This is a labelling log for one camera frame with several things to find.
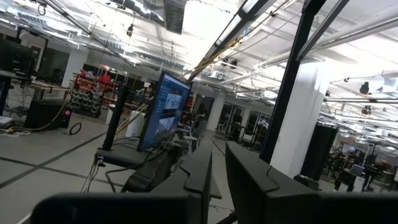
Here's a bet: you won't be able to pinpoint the computer monitor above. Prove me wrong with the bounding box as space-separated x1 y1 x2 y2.
137 70 192 152

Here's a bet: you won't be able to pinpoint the black cable coil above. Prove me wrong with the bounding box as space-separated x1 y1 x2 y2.
68 121 83 136

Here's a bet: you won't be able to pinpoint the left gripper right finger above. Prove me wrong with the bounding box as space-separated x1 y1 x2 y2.
225 141 322 224

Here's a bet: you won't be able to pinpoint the white pillar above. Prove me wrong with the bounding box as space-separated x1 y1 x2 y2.
60 48 90 88
206 92 225 132
269 62 330 179

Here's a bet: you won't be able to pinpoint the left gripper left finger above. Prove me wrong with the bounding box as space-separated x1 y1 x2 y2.
151 145 223 224

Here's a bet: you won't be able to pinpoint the laptop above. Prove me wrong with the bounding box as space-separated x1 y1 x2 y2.
349 164 365 177

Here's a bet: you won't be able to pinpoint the black partition panel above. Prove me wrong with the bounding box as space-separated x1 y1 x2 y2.
300 122 340 182
37 46 71 86

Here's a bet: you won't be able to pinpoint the black computer tower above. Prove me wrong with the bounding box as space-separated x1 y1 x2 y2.
24 98 74 131

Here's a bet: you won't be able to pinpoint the yellow cable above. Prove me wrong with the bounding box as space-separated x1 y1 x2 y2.
186 37 244 79

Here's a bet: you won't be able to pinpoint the shelving rack red bins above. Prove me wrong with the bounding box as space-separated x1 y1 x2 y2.
68 70 119 119

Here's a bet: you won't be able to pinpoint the white bag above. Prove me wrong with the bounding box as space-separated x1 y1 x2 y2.
124 110 147 140

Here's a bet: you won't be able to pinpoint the wooden desk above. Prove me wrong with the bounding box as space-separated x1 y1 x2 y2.
27 79 73 101

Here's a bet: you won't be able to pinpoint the LED light bar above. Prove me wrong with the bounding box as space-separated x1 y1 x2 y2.
214 0 261 47

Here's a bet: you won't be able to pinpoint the silver spiral ceiling duct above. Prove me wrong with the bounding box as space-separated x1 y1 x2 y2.
110 0 188 35

